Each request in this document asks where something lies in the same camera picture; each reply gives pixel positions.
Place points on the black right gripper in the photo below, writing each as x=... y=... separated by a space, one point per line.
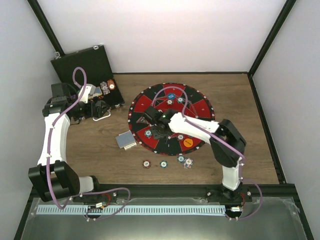
x=156 y=136

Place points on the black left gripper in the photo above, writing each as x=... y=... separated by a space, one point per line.
x=98 y=114

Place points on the orange big blind button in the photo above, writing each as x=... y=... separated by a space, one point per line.
x=188 y=142

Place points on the green chip stack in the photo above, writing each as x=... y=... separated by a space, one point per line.
x=163 y=164

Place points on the brown chip stack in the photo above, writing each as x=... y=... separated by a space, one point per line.
x=146 y=164

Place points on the blue backed card deck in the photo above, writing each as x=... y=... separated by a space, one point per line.
x=126 y=140

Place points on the blue small blind button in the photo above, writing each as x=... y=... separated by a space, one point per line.
x=171 y=96

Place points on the blue purple chip stack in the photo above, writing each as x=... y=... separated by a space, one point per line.
x=188 y=162

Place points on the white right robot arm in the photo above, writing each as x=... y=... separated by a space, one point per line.
x=227 y=144

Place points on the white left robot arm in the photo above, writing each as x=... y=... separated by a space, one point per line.
x=52 y=177

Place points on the boxed playing card deck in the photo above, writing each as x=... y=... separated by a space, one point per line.
x=97 y=92

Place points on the red chip stack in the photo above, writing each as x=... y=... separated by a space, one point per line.
x=111 y=84

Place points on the round red black poker mat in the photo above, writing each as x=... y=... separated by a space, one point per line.
x=198 y=106

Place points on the black poker case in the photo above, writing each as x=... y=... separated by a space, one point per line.
x=93 y=64

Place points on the light blue slotted strip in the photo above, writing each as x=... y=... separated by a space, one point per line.
x=135 y=210

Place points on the chrome case handle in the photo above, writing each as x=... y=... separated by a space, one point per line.
x=107 y=114

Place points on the black mounting rail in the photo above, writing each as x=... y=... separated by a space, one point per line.
x=212 y=192

